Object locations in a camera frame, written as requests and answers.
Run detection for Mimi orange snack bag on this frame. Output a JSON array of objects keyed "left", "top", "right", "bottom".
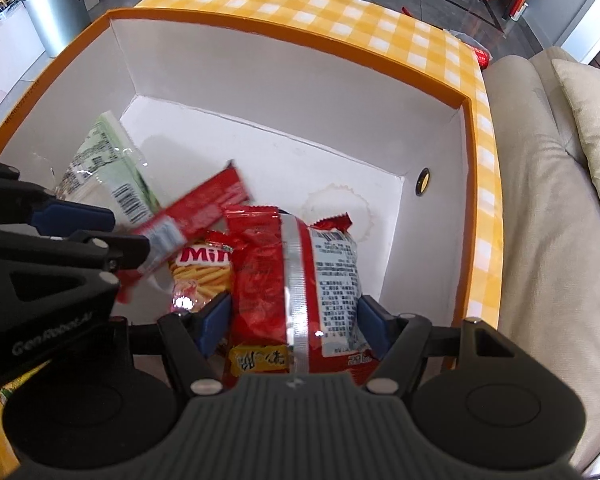
[{"left": 169, "top": 231, "right": 233, "bottom": 314}]

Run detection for green white snack pack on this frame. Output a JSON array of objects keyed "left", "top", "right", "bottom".
[{"left": 56, "top": 110, "right": 162, "bottom": 230}]

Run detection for red snack bag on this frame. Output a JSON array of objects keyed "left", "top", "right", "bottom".
[{"left": 223, "top": 206, "right": 378, "bottom": 387}]

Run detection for red snack bar wrapper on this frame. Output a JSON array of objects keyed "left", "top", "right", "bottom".
[{"left": 117, "top": 162, "right": 250, "bottom": 304}]

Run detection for beige sofa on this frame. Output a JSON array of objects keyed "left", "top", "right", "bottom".
[{"left": 483, "top": 47, "right": 600, "bottom": 471}]

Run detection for white tv cabinet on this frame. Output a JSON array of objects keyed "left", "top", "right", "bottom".
[{"left": 0, "top": 2, "right": 50, "bottom": 125}]

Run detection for silver trash can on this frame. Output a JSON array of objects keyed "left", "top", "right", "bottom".
[{"left": 21, "top": 0, "right": 92, "bottom": 58}]

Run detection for orange cardboard box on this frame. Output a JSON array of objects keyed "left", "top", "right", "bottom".
[{"left": 0, "top": 9, "right": 478, "bottom": 325}]

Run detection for red items on floor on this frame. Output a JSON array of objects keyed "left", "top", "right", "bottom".
[{"left": 402, "top": 5, "right": 493, "bottom": 71}]

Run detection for yellow checkered tablecloth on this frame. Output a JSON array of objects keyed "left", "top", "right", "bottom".
[{"left": 133, "top": 0, "right": 504, "bottom": 325}]

